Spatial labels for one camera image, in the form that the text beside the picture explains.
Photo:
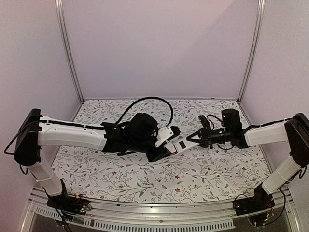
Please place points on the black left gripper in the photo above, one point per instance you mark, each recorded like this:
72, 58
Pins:
159, 155

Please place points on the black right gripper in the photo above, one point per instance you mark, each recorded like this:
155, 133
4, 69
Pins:
206, 136

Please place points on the white red remote control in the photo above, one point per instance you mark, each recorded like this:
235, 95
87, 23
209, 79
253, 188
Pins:
180, 146

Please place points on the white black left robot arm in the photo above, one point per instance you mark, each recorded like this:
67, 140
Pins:
140, 134

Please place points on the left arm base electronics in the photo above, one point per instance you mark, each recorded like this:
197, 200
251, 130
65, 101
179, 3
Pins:
68, 205

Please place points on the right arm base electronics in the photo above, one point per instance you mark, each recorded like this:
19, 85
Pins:
258, 202

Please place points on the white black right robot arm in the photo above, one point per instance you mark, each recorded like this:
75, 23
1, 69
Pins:
294, 131

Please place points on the floral patterned table mat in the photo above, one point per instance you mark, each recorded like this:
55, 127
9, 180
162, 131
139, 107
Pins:
197, 175

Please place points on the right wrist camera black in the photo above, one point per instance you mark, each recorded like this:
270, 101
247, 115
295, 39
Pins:
205, 122

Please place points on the aluminium front rail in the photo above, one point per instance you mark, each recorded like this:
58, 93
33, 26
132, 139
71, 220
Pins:
110, 216

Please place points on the aluminium right frame post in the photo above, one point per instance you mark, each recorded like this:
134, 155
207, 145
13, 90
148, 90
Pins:
253, 49

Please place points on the aluminium frame post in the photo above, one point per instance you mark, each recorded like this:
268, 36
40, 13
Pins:
253, 49
67, 49

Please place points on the aluminium left frame post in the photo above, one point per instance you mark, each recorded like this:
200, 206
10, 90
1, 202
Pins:
67, 49

